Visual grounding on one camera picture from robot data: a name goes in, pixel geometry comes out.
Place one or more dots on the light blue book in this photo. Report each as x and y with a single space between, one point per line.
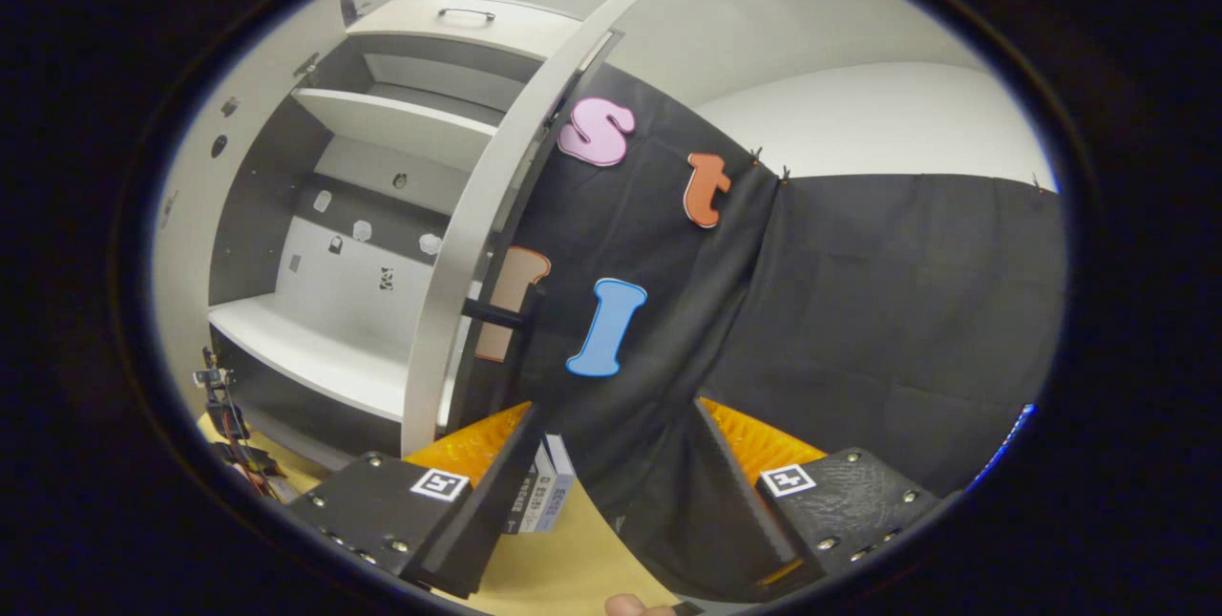
561 482

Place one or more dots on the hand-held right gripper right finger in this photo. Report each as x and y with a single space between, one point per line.
740 511

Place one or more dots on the white cabinet drawer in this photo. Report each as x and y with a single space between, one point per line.
506 29

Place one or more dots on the black backdrop cloth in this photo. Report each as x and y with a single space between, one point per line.
859 310

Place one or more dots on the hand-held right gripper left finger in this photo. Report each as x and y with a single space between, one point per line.
496 501

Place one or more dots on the white cabinet shelf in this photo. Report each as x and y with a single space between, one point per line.
305 349
401 124

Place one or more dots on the grey and white cabinet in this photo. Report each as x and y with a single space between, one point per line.
325 296

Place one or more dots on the metal door hinge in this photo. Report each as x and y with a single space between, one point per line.
305 67

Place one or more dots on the white book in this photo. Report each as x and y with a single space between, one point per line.
542 492

